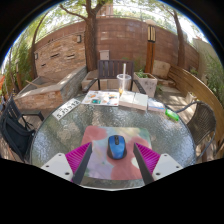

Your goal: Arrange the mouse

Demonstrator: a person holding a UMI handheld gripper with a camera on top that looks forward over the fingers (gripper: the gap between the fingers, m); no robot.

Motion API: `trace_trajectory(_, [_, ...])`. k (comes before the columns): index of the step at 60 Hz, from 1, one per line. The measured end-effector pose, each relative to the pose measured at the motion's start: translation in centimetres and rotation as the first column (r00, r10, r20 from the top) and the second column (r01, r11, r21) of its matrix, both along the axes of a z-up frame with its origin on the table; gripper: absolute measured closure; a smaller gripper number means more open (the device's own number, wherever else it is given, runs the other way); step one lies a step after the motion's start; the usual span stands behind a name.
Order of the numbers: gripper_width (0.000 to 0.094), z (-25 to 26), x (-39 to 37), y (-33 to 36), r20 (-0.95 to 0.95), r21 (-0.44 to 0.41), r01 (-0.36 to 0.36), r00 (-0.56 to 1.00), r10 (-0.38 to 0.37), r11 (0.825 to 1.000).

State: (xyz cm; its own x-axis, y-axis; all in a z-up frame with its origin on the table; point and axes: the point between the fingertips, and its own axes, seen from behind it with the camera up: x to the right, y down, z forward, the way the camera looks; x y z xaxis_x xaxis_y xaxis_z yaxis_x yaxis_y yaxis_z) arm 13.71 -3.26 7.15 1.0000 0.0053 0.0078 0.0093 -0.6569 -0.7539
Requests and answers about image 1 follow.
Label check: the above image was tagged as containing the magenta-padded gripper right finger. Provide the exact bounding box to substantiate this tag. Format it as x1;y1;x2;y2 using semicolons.
133;142;185;186

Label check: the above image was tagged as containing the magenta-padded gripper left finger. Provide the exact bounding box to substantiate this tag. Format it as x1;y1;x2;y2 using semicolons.
40;141;93;185

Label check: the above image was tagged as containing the blue computer mouse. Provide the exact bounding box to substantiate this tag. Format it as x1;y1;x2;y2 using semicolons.
106;134;128;160

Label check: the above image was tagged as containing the floral print mouse pad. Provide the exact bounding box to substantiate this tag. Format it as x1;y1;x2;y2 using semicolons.
80;125;154;181

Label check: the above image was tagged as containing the small green bottle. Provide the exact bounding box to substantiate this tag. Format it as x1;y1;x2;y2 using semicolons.
164;108;181;122

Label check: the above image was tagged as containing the black metal chair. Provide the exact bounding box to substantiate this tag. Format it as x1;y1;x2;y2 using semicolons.
0;96;45;163

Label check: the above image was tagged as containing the brown wicker chair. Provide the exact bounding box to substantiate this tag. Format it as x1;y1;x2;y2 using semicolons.
174;100;217;161

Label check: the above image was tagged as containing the white number plate sign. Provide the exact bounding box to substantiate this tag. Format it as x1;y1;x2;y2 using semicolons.
51;98;82;121

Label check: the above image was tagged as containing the small pale booklet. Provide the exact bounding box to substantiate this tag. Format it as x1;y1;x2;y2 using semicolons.
147;98;166;113

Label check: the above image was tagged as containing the stone raised planter bed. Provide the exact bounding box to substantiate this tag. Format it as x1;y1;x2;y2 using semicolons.
14;65;88;113

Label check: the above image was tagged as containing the white thick book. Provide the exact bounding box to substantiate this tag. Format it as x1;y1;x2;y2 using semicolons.
118;90;149;112

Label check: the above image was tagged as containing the colourful open magazine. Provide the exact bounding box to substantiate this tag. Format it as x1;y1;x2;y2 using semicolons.
81;89;120;107

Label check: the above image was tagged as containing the curved wooden bench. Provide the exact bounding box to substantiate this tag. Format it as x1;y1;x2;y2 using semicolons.
168;64;224;148

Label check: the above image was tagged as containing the square concrete plant pot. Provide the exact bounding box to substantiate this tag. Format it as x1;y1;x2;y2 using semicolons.
133;71;158;98

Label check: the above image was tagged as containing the clear plastic cup with straw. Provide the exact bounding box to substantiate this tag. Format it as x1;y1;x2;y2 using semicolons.
116;63;132;96

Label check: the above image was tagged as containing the tan boulder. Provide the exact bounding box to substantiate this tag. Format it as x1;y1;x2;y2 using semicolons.
152;59;172;80

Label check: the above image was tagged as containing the dark wooden slatted chair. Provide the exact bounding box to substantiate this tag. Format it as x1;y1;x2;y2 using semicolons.
83;59;148;96

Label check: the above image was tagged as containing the thin tree trunk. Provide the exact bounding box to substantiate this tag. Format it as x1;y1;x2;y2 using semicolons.
173;9;186;69

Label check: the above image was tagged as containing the large tree trunk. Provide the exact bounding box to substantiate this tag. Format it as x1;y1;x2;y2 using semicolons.
59;0;111;72

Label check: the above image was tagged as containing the wooden post lamp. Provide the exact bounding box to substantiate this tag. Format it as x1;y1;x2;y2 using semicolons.
144;24;157;74

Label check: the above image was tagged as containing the white wall box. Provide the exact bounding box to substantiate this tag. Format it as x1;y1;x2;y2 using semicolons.
99;49;110;61

